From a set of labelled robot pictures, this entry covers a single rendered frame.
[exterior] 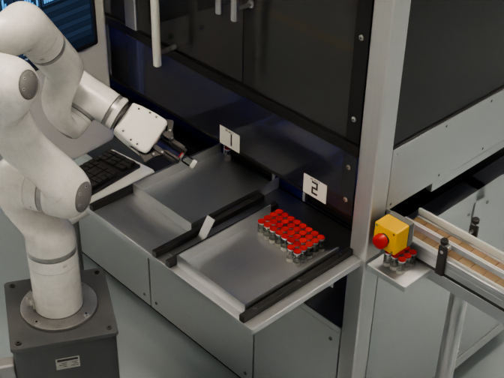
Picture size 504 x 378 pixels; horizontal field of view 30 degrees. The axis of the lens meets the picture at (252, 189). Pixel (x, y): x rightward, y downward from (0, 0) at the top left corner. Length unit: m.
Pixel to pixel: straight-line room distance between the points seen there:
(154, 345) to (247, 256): 1.10
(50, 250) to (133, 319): 1.44
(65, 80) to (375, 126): 0.74
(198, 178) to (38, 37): 0.98
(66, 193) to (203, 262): 0.53
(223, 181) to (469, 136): 0.73
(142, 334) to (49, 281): 1.33
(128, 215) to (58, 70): 0.69
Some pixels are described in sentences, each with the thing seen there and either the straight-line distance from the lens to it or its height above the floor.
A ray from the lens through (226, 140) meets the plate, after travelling 2.75.
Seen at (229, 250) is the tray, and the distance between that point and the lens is 2.53.
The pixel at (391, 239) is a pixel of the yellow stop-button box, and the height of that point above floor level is 1.01.
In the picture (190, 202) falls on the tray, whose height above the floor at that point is 0.88.
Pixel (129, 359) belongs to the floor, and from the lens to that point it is 3.49.
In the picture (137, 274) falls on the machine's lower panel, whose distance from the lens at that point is 3.53.
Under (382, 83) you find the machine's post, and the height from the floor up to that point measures 1.41.
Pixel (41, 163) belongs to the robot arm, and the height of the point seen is 1.34.
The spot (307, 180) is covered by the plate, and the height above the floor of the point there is 1.03.
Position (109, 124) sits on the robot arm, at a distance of 2.27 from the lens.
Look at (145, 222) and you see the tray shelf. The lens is 2.64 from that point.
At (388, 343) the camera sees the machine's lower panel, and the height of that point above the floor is 0.48.
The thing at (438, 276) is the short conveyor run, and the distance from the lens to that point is 2.52.
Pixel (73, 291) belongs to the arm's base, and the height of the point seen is 0.94.
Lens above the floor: 2.45
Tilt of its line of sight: 34 degrees down
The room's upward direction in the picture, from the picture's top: 1 degrees clockwise
